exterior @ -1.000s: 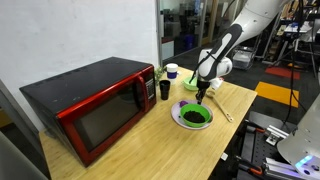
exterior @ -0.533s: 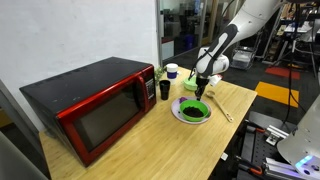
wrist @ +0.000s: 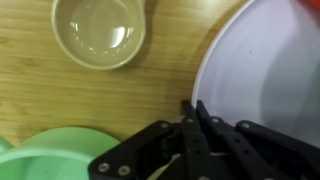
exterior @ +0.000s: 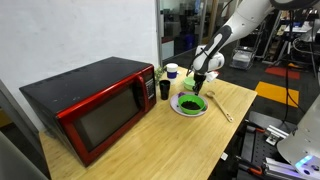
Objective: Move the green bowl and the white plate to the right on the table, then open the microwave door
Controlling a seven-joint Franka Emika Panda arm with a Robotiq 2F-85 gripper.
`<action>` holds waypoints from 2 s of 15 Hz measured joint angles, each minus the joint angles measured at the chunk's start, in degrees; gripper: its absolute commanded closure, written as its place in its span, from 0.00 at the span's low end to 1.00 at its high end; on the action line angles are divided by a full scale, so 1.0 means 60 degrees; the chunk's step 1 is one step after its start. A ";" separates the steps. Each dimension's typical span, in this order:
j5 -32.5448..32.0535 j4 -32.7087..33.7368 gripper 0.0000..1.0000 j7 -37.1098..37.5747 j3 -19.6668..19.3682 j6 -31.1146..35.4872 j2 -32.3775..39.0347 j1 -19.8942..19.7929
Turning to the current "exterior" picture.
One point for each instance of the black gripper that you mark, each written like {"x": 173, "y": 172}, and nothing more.
{"x": 200, "y": 78}

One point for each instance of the purple toy grapes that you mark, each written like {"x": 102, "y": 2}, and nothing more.
{"x": 181, "y": 94}

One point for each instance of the dark green bowl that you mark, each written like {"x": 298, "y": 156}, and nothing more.
{"x": 191, "y": 106}

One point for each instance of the red and black microwave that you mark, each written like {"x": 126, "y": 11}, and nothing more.
{"x": 83, "y": 100}

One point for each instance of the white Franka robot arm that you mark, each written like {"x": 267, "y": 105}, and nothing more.
{"x": 246, "y": 16}

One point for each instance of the wooden spoon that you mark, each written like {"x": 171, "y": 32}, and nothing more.
{"x": 221, "y": 106}

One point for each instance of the white paper cup, blue sleeve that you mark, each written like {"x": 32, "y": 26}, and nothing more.
{"x": 172, "y": 70}

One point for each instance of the black cup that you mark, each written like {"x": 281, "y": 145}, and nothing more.
{"x": 164, "y": 90}

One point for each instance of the orange and black clamp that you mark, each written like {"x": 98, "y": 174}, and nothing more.
{"x": 256, "y": 129}
{"x": 250, "y": 168}

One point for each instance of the black perforated breadboard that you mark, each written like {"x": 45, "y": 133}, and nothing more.
{"x": 260, "y": 146}

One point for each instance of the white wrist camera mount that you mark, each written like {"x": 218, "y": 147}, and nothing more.
{"x": 211, "y": 76}

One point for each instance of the silver aluminium bracket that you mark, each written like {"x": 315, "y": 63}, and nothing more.
{"x": 276, "y": 135}
{"x": 280, "y": 165}

